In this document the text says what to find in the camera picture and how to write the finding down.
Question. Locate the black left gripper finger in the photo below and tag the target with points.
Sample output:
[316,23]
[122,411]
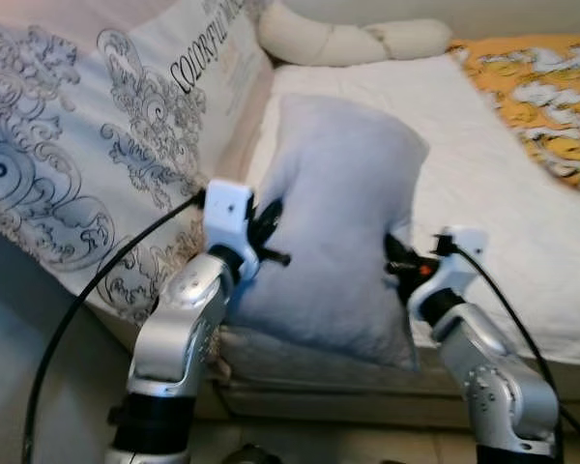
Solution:
[271,217]

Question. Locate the orange yellow cartoon blanket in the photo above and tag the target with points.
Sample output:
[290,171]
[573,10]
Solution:
[551,97]

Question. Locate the grey paisley patterned pillow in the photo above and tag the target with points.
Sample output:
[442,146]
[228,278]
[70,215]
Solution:
[68,145]

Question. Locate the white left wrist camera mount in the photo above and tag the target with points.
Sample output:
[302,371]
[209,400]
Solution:
[226,217]

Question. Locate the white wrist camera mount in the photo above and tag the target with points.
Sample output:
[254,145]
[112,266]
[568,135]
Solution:
[456,266]
[226,217]

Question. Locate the robot left leg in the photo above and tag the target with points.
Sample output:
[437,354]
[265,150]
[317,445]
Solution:
[251,454]

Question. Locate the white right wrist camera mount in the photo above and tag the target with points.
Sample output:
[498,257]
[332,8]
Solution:
[456,266]

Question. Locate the white quilted mattress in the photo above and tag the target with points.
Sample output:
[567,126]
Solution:
[503,222]

